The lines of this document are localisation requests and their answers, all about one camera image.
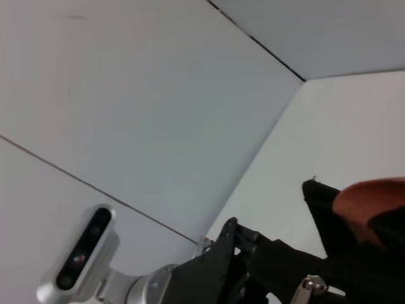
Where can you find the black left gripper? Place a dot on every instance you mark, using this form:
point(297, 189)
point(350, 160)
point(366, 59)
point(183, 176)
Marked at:
point(209, 278)

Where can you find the silver zipper pull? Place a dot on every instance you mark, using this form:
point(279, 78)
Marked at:
point(310, 285)

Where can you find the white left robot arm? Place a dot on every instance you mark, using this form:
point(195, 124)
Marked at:
point(133, 286)

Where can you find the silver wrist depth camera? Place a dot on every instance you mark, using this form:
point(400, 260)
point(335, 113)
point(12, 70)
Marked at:
point(83, 250)

